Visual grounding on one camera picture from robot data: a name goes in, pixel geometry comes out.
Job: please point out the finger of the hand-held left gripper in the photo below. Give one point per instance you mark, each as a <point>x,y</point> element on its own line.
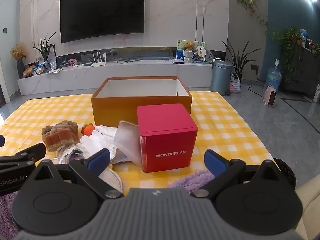
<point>1,140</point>
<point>32,151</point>

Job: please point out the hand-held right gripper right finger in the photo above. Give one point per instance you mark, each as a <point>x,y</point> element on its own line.
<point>213,160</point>

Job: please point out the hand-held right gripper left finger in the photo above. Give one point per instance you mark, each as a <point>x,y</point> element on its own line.
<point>98,161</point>

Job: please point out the white cloth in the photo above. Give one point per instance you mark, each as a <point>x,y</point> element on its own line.
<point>97,142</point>

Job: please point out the orange-brown sponge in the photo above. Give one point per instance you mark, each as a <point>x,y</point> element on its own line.
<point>61,138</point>

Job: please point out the silver crinkled cloth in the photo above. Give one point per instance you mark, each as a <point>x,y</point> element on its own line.
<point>66,153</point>

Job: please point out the pink white object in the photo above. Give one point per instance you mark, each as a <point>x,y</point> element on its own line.
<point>126,140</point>

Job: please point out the orange cardboard box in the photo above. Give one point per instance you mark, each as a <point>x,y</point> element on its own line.
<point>115,110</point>

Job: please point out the white quilted pad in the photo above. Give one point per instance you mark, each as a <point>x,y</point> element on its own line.
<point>115,180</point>

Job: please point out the purple fluffy clothing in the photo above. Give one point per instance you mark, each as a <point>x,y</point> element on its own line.
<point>190,180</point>

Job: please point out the yellow checked tablecloth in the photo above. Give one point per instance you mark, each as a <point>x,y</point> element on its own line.
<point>225,120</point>

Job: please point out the dark textured object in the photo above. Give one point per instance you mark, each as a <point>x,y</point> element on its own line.
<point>285,171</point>

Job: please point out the golden round ornament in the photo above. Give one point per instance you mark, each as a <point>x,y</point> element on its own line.
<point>28,72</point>

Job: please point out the dark vase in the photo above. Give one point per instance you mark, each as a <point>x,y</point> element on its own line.
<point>20,68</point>

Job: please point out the woven handbag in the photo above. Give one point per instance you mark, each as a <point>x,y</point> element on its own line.
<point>235,85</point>

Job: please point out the grey metal trash can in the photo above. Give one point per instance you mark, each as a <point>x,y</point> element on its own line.
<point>221,77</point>

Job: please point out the loose papers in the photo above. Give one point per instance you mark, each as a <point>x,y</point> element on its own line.
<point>55,70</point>

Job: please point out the pink space heater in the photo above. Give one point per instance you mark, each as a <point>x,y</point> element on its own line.
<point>270,96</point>

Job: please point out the white marble television console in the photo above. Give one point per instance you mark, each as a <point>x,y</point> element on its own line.
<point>125,76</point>

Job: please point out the yellow dried flowers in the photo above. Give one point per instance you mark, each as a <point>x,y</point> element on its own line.
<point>18,51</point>

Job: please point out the white printed bag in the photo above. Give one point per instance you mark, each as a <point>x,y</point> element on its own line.
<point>51,58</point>

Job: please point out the pink card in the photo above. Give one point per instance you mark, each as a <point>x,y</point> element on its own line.
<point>72,62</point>

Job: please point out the white router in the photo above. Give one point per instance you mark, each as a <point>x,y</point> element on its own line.
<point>98,62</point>

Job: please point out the green plant in glass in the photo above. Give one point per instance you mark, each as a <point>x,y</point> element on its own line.
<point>45,50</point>

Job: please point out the blue water jug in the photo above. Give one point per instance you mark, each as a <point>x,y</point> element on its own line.
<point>273,76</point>

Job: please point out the long-leaf potted plant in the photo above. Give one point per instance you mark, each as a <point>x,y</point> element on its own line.
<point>240,60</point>

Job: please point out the white bear holder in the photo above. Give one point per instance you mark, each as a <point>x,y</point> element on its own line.
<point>188,56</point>

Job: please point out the beige sofa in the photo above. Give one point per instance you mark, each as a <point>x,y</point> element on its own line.
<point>308,210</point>

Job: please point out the white round fan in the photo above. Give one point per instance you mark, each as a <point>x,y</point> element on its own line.
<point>200,52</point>

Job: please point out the brown teddy bear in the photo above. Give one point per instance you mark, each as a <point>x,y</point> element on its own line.
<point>189,45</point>

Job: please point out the green picture board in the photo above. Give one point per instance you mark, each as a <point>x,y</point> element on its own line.
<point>180,46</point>

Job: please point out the white bottle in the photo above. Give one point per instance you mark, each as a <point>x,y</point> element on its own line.
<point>317,92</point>

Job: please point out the dark cabinet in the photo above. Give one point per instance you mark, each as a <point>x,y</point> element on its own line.
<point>306,72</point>

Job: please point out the pothos plant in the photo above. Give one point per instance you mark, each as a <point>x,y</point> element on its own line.
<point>287,45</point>

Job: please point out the bottles on cabinet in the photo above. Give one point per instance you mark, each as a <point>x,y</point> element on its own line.
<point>303,37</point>

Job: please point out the hanging vine plant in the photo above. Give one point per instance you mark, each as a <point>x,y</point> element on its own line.
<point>248,3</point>

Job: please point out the wall socket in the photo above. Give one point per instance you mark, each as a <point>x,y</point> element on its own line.
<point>254,67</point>

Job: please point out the black wall television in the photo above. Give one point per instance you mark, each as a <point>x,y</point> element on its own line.
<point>102,12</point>

